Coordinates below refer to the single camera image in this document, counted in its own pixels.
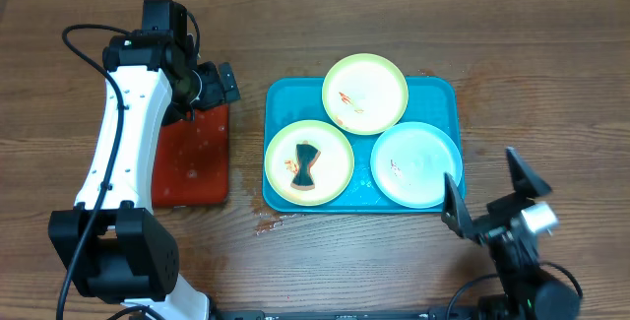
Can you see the light blue plate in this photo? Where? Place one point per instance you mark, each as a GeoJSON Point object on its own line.
{"type": "Point", "coordinates": [409, 163]}

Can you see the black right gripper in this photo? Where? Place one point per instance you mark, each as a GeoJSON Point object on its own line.
{"type": "Point", "coordinates": [456, 213]}

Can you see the black tray with red liquid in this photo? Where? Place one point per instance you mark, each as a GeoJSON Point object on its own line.
{"type": "Point", "coordinates": [191, 167]}

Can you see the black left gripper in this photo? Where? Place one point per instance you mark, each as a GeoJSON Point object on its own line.
{"type": "Point", "coordinates": [216, 94]}

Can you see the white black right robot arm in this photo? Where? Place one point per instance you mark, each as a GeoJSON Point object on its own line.
{"type": "Point", "coordinates": [528, 290]}

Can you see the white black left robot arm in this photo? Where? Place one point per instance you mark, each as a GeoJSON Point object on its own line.
{"type": "Point", "coordinates": [111, 244]}

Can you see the green plate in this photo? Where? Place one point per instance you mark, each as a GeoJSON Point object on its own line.
{"type": "Point", "coordinates": [332, 171]}
{"type": "Point", "coordinates": [365, 94]}

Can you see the teal plastic serving tray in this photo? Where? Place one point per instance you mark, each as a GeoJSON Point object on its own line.
{"type": "Point", "coordinates": [432, 100]}

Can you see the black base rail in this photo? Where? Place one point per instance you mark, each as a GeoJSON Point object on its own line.
{"type": "Point", "coordinates": [435, 313]}

